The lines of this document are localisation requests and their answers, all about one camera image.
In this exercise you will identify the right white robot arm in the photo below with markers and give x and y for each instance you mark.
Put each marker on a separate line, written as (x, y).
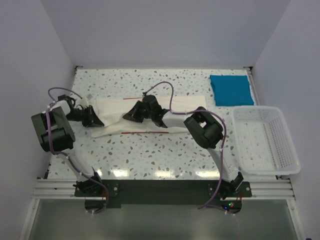
(208, 132)

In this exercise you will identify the white t shirt red print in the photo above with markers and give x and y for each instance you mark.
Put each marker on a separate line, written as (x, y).
(111, 111)

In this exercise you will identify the folded blue t shirt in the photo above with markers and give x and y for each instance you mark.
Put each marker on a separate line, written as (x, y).
(231, 90)

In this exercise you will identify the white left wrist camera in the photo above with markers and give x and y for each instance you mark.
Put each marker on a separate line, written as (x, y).
(85, 100)

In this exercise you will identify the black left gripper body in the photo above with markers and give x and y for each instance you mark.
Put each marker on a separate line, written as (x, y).
(85, 116)

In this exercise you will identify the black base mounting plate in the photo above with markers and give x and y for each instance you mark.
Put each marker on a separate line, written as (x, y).
(174, 192)

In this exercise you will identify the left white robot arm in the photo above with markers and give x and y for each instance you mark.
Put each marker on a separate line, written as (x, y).
(56, 136)

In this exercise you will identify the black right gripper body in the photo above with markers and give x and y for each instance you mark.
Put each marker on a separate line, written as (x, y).
(140, 112)

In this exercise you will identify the aluminium rail frame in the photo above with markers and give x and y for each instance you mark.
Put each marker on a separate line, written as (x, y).
(140, 157)

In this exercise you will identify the white plastic basket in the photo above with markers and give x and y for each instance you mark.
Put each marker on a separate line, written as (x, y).
(263, 141)

